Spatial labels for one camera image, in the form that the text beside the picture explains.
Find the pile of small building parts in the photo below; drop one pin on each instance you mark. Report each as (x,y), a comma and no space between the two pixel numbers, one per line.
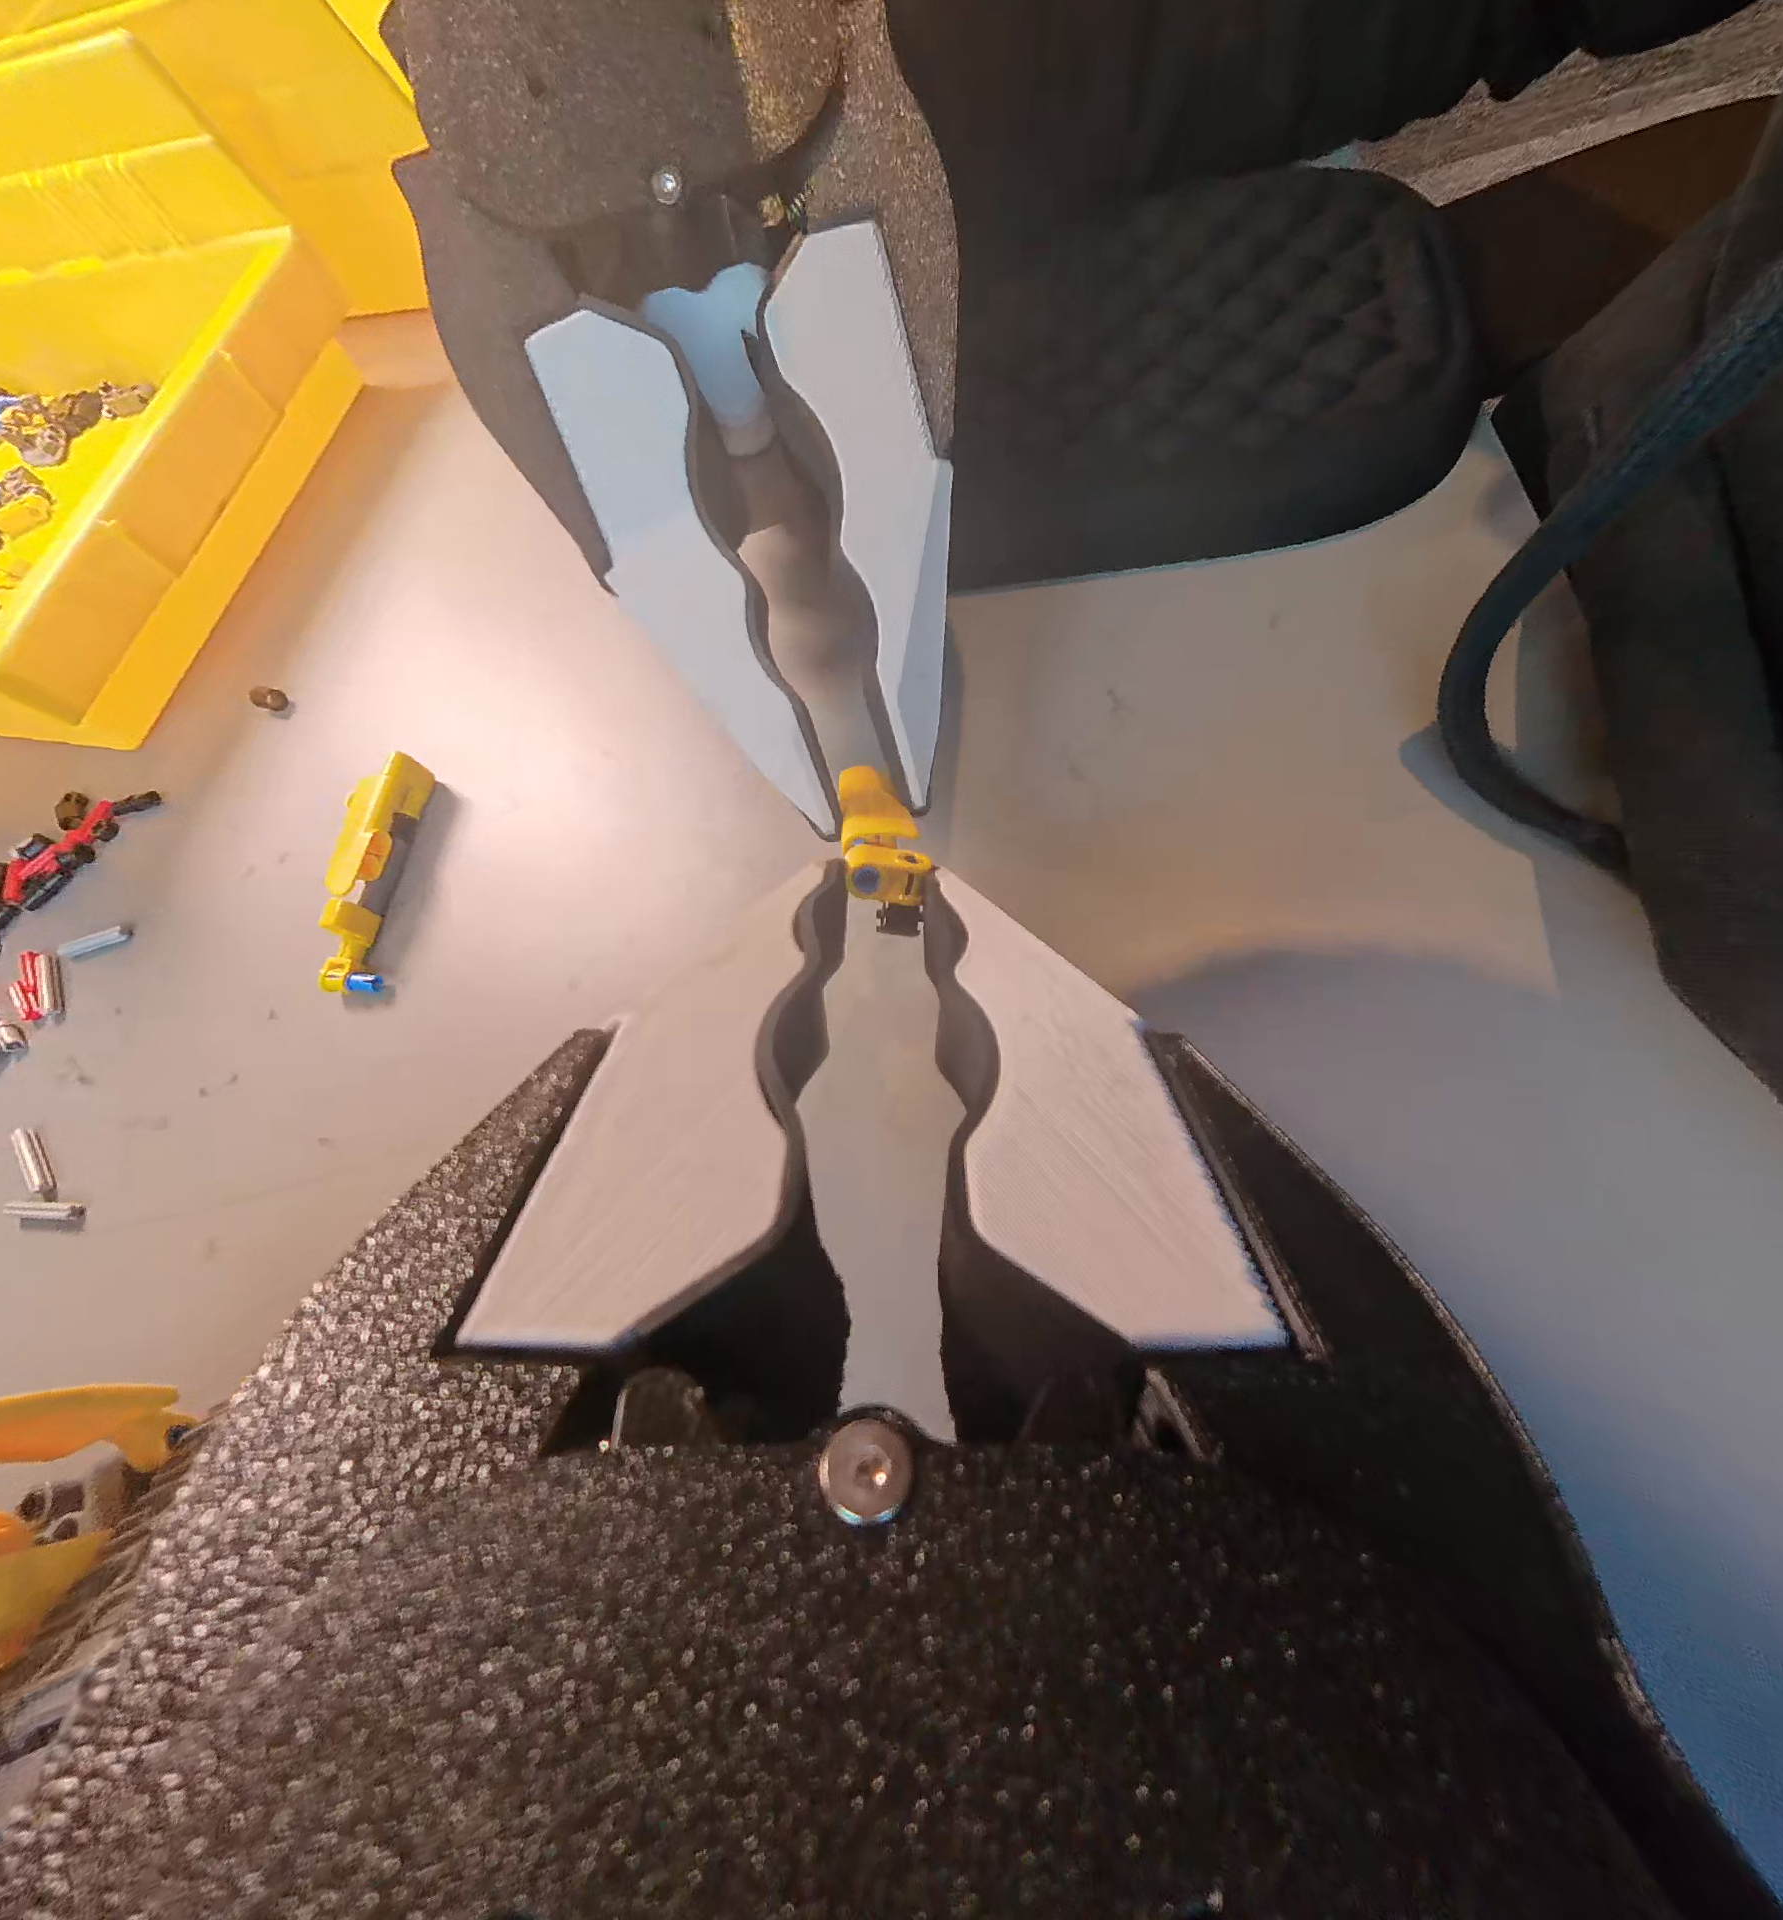
(21,871)

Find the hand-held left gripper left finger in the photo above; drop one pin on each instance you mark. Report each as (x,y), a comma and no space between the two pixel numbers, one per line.
(636,1185)

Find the person's right forearm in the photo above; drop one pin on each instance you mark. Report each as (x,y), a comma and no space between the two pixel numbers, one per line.
(1223,76)

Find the yellow beam assembly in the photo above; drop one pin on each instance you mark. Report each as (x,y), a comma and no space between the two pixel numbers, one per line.
(383,841)

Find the mixed plastic connector pieces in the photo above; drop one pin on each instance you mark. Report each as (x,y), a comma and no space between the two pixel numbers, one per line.
(6,437)

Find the yellow tracked toy robot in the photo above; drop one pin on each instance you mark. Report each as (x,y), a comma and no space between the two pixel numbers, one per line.
(21,1426)

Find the yellow parts bin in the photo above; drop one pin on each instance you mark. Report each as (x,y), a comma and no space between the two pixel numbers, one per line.
(142,450)

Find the yellow wedge panel piece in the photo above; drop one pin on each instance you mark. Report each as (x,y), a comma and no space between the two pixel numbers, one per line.
(877,806)

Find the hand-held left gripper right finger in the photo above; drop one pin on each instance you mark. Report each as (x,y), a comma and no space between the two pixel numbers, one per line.
(1118,1185)

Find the small yellow connector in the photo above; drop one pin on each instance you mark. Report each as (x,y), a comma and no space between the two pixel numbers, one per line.
(891,867)

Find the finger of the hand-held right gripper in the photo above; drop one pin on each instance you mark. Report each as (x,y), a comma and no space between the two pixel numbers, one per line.
(877,390)
(651,450)

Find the black quilted chair armrest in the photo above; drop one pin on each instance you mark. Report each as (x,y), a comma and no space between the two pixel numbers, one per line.
(1223,363)

